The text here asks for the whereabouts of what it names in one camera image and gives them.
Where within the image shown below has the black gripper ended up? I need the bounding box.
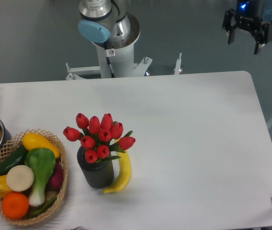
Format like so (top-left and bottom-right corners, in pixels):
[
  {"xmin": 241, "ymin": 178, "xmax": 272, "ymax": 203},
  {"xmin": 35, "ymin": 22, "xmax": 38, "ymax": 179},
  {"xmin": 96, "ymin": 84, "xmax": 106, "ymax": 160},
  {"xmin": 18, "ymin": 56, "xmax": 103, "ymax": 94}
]
[{"xmin": 222, "ymin": 0, "xmax": 272, "ymax": 55}]

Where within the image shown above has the red tulip bouquet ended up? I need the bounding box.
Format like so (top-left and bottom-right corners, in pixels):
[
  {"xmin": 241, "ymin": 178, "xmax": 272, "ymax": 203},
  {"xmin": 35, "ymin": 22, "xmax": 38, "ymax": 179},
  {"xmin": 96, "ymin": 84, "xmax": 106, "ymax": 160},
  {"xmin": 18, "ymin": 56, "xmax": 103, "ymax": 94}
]
[{"xmin": 63, "ymin": 113, "xmax": 136, "ymax": 164}]

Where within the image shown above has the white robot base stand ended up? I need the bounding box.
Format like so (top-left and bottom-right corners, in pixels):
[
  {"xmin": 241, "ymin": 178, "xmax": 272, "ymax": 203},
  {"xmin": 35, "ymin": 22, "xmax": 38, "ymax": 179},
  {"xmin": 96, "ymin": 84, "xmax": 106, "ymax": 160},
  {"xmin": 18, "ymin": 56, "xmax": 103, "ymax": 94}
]
[{"xmin": 66, "ymin": 44, "xmax": 153, "ymax": 80}]

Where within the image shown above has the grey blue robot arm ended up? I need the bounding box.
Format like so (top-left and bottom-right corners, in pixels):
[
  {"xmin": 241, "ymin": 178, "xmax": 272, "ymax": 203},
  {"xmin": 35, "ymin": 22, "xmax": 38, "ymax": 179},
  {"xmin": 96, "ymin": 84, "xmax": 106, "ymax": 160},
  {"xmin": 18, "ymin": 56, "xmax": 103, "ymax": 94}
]
[{"xmin": 78, "ymin": 0, "xmax": 272, "ymax": 54}]

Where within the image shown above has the dark ribbed vase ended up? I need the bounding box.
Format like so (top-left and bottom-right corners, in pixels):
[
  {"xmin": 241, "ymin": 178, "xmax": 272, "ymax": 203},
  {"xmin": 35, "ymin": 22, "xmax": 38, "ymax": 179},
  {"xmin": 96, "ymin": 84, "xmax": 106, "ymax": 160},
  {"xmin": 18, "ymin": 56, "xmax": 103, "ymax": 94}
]
[{"xmin": 77, "ymin": 147, "xmax": 114, "ymax": 189}]

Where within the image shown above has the yellow banana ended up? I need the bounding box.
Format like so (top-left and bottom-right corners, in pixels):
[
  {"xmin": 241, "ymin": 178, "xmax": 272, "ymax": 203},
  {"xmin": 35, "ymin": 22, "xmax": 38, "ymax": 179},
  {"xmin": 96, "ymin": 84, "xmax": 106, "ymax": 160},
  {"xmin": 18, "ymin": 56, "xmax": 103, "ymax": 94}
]
[{"xmin": 102, "ymin": 151, "xmax": 131, "ymax": 194}]

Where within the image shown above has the yellow squash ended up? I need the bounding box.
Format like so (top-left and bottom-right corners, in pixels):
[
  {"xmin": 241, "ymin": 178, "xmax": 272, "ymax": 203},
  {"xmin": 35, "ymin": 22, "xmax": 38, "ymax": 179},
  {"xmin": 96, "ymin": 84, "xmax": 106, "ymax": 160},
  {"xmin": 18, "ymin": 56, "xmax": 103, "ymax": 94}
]
[{"xmin": 22, "ymin": 133, "xmax": 61, "ymax": 159}]

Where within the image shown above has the purple sweet potato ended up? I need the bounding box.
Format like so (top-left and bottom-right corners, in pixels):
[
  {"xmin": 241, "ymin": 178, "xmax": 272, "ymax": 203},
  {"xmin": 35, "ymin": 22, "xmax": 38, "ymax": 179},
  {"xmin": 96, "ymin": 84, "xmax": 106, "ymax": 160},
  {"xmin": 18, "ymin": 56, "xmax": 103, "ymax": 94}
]
[{"xmin": 48, "ymin": 161, "xmax": 64, "ymax": 189}]

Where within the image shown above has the green bok choy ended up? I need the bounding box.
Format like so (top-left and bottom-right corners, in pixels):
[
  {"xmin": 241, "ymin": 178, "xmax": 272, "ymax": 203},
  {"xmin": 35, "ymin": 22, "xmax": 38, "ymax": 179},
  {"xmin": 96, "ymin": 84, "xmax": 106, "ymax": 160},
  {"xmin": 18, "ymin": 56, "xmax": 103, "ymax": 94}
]
[{"xmin": 24, "ymin": 148, "xmax": 56, "ymax": 207}]

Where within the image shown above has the woven wicker basket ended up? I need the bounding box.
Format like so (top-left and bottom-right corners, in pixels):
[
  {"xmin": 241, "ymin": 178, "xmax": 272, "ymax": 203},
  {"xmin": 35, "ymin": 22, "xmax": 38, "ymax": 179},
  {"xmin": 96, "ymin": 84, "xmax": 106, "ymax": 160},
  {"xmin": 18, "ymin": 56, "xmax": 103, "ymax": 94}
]
[{"xmin": 0, "ymin": 128, "xmax": 69, "ymax": 226}]

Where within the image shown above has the green cucumber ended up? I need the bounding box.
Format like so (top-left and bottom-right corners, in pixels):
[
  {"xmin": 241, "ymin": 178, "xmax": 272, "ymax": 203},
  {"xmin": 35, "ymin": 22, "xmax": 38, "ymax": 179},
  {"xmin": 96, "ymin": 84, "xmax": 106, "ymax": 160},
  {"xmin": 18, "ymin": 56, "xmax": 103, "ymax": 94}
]
[{"xmin": 0, "ymin": 144, "xmax": 28, "ymax": 176}]

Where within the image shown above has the green chili pepper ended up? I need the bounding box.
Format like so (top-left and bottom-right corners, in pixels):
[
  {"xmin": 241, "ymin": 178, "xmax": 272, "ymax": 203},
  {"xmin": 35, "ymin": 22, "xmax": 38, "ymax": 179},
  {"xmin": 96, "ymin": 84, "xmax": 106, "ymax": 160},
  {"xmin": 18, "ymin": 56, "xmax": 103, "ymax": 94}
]
[{"xmin": 27, "ymin": 196, "xmax": 57, "ymax": 219}]

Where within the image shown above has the orange fruit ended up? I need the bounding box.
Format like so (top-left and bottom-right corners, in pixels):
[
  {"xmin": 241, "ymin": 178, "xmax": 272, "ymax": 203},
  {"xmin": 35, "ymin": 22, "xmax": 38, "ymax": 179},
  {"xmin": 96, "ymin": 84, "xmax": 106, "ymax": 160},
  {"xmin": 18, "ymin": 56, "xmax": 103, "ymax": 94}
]
[{"xmin": 1, "ymin": 192, "xmax": 29, "ymax": 219}]

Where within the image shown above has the yellow bell pepper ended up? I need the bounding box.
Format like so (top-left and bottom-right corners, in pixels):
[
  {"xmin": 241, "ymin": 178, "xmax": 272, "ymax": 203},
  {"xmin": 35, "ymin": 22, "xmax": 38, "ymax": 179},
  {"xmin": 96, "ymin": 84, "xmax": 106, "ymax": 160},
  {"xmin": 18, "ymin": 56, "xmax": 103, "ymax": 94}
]
[{"xmin": 0, "ymin": 175, "xmax": 13, "ymax": 198}]

